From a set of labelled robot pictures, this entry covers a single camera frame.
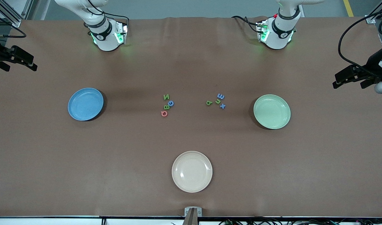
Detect blue plate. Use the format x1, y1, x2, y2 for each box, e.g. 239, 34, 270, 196
68, 87, 104, 121

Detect green plate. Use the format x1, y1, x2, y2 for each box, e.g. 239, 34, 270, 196
253, 94, 291, 130

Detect beige plate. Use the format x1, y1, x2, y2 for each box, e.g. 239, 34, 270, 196
172, 151, 213, 193

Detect brown table mat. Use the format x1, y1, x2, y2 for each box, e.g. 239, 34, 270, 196
0, 16, 382, 218

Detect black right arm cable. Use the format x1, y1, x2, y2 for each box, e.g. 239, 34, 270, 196
0, 12, 27, 38

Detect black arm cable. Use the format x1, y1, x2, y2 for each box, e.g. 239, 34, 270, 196
338, 8, 382, 75
0, 12, 27, 38

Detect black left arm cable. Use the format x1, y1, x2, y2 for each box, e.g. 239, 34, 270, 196
338, 8, 382, 75

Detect aluminium frame profile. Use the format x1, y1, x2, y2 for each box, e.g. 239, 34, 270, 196
0, 0, 33, 28
366, 0, 382, 24

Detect black left base cable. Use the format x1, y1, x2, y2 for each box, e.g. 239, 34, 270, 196
231, 15, 264, 33

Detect tangled black cables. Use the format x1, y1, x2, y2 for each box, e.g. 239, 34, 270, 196
171, 216, 382, 225

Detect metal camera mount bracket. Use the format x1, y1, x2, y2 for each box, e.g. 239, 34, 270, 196
182, 207, 202, 225

